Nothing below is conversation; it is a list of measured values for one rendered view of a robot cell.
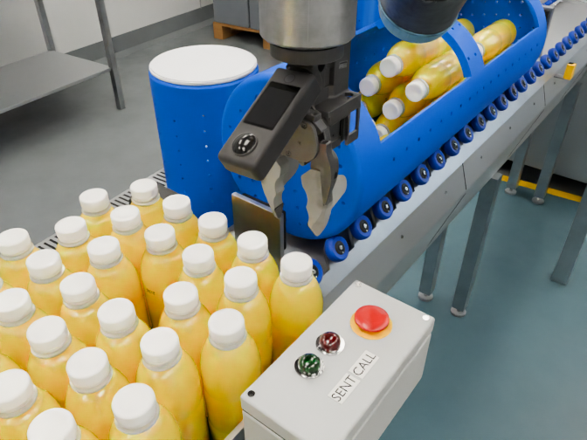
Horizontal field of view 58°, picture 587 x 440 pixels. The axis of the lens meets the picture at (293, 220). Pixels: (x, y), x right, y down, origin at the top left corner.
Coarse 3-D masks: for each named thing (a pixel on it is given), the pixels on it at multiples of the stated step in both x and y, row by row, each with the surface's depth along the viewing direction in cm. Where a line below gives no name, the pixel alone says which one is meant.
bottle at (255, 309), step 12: (228, 300) 63; (240, 300) 62; (252, 300) 63; (264, 300) 64; (240, 312) 62; (252, 312) 63; (264, 312) 64; (252, 324) 63; (264, 324) 64; (252, 336) 64; (264, 336) 65; (264, 348) 66; (264, 360) 68
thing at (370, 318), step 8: (360, 312) 56; (368, 312) 56; (376, 312) 56; (384, 312) 56; (360, 320) 55; (368, 320) 55; (376, 320) 55; (384, 320) 55; (368, 328) 54; (376, 328) 54; (384, 328) 54
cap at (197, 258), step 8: (192, 248) 67; (200, 248) 67; (208, 248) 67; (184, 256) 65; (192, 256) 65; (200, 256) 65; (208, 256) 65; (184, 264) 65; (192, 264) 64; (200, 264) 65; (208, 264) 65; (192, 272) 65; (200, 272) 65
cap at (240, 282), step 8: (232, 272) 63; (240, 272) 63; (248, 272) 63; (224, 280) 62; (232, 280) 62; (240, 280) 62; (248, 280) 62; (256, 280) 62; (232, 288) 61; (240, 288) 61; (248, 288) 61; (256, 288) 63; (232, 296) 62; (240, 296) 62; (248, 296) 62
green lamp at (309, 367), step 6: (306, 354) 51; (312, 354) 51; (300, 360) 51; (306, 360) 51; (312, 360) 51; (318, 360) 51; (300, 366) 50; (306, 366) 50; (312, 366) 50; (318, 366) 50; (306, 372) 50; (312, 372) 50
